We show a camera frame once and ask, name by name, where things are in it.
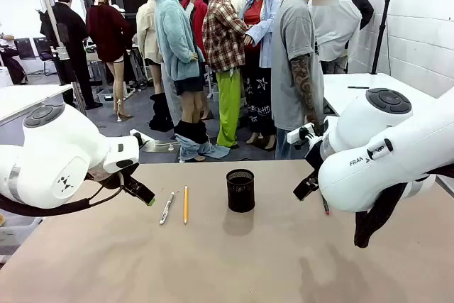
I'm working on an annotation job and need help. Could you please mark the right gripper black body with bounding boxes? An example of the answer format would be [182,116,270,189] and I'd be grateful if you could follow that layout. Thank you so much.
[304,135,326,178]

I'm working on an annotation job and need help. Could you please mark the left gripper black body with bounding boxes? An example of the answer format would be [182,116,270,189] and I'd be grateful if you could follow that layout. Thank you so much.
[87,162,143,194]

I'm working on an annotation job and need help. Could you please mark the person's tattooed left forearm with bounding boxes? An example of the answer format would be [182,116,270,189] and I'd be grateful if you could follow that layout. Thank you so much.
[289,53,322,130]

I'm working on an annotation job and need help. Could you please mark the silver pen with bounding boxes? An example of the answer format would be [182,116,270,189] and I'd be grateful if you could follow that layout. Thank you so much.
[159,191,176,226]

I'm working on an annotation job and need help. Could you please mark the black mesh pen holder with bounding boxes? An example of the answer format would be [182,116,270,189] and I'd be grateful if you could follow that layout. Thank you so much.
[226,169,256,213]

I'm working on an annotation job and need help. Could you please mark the white table with black pen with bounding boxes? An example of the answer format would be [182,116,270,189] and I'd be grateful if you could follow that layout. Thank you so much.
[321,72,454,116]

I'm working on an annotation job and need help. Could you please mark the heap of blue jeans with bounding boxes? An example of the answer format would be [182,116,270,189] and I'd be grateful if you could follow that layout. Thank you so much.
[175,136,231,162]

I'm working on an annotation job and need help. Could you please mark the person in grey T-shirt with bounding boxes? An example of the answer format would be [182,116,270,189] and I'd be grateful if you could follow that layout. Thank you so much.
[271,0,341,160]

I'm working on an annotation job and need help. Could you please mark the mannequin blue shirt star pants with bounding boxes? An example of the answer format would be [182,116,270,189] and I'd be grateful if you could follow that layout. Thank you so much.
[243,0,283,150]

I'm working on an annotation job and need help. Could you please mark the plain white table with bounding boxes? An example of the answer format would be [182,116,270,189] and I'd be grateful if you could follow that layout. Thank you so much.
[0,84,74,126]

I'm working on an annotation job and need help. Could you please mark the black tripod stand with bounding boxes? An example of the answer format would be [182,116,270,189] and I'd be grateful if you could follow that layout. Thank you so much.
[370,0,395,75]

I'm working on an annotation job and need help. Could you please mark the black office chair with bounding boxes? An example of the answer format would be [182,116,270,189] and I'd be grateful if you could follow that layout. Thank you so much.
[33,36,60,77]

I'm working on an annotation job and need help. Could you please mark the mannequin plaid hoodie green pants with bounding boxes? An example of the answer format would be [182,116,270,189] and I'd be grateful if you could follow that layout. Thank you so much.
[201,0,250,150]

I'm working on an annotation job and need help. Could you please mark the mannequin in dark red sweater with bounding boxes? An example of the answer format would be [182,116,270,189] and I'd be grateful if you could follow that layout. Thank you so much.
[86,0,135,120]

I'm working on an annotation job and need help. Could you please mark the mannequin in teal fleece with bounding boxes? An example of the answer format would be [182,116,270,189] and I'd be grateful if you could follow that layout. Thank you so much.
[153,0,211,162]

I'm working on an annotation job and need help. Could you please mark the mannequin in cream jacket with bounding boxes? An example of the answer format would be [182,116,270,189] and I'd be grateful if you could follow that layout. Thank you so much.
[136,0,165,95]

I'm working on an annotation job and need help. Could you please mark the person in black clothes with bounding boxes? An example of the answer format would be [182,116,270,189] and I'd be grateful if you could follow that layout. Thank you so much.
[40,0,104,111]

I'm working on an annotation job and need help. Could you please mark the mannequin in red jacket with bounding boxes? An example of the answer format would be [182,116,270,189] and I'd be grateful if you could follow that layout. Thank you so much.
[180,0,209,70]

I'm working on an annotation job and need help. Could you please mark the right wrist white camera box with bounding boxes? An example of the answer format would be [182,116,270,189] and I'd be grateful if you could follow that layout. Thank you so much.
[287,122,316,145]

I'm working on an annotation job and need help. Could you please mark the right arm black cable sleeve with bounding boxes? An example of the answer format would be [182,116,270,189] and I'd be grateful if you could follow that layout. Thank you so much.
[353,166,454,249]

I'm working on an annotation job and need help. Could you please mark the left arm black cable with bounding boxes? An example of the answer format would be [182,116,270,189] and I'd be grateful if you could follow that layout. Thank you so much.
[0,173,127,217]

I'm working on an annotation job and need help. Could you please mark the white slanted post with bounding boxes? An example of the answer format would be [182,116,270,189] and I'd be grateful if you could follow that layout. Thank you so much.
[35,0,88,116]

